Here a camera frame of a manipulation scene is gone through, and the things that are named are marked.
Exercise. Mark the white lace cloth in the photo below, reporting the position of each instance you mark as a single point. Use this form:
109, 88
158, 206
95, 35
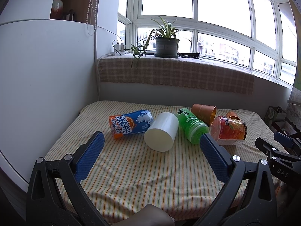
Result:
294, 114

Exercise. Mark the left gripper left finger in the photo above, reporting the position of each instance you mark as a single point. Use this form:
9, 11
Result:
55, 195

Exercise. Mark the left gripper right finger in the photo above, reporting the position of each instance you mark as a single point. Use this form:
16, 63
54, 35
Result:
247, 196

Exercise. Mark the black object on windowsill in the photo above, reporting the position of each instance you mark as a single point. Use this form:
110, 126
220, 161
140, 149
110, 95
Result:
191, 55

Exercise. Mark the red white vase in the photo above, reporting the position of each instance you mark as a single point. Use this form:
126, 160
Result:
57, 9

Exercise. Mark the white plastic cup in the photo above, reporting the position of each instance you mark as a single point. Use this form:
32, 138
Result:
160, 136

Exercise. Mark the blue orange Arctic Ocean cup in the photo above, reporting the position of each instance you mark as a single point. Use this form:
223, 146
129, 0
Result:
130, 123

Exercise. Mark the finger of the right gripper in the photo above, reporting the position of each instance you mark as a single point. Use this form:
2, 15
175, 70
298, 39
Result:
270, 151
287, 141

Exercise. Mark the green plastic bottle cup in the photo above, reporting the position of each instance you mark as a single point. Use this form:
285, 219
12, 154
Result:
193, 127

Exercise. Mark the potted spider plant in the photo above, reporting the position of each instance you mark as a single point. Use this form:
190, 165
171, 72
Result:
165, 36

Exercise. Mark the small hanging plantlet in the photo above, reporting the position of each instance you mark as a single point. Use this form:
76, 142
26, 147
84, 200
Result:
137, 51

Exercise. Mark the white charger plugs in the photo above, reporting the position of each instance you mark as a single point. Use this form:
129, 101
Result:
119, 48

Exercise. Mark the white window frame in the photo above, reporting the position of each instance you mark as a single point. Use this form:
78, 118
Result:
256, 34

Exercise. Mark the green cardboard box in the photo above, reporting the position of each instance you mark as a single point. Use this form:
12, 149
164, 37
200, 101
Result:
274, 114

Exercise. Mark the plaid windowsill cloth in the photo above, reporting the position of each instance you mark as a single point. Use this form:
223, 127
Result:
188, 73

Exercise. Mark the striped table cloth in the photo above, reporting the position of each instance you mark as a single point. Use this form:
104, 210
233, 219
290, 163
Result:
128, 175

